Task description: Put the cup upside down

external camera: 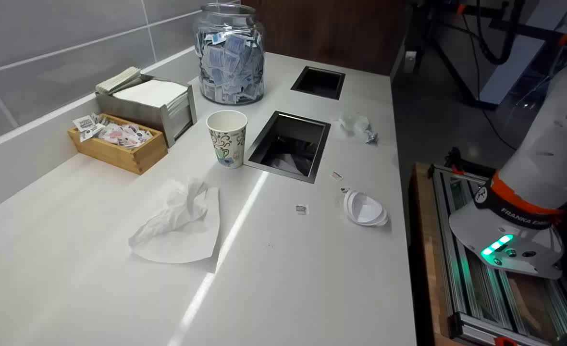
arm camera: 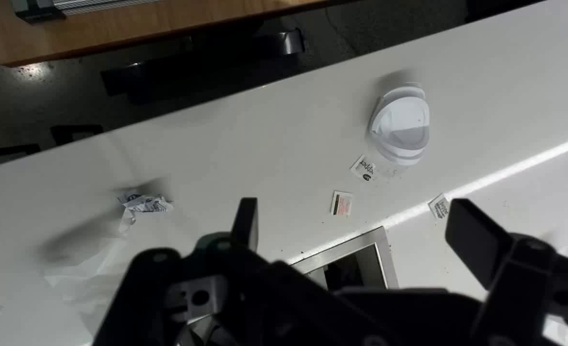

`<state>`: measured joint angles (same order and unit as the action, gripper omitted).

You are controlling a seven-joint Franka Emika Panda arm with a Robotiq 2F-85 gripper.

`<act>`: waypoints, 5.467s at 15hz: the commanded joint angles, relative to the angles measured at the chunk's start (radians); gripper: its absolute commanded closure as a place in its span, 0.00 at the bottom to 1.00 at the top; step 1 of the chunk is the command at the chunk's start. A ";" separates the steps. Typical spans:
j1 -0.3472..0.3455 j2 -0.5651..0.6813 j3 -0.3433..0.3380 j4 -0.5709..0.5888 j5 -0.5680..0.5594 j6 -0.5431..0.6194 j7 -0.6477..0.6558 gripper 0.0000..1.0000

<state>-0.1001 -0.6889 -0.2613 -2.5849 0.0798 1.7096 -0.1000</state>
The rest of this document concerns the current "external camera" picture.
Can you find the steel-framed trash opening with waste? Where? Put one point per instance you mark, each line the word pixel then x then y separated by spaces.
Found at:
pixel 278 134

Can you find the steel-framed empty trash opening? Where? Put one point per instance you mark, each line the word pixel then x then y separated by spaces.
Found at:
pixel 318 80

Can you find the dark brown cabinet panel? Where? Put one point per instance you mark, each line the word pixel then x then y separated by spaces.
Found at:
pixel 333 30

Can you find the glass jar with packets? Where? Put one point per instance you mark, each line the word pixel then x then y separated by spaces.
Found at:
pixel 231 63

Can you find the wooden base board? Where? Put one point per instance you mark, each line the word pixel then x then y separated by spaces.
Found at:
pixel 428 269

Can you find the wooden tray with sachets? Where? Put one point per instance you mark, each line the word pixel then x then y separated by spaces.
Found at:
pixel 126 153

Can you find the white and blue background equipment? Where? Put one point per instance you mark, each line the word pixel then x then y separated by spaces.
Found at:
pixel 520 57

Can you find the aluminium profile base frame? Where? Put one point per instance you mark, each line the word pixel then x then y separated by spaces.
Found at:
pixel 468 299

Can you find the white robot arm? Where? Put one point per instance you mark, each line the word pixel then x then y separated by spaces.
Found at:
pixel 545 159

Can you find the crumpled clear plastic wrap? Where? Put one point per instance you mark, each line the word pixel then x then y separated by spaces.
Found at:
pixel 362 126

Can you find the white waste paper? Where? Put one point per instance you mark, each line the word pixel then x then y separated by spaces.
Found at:
pixel 287 163

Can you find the white paper napkin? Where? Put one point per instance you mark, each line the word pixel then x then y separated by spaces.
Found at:
pixel 180 236

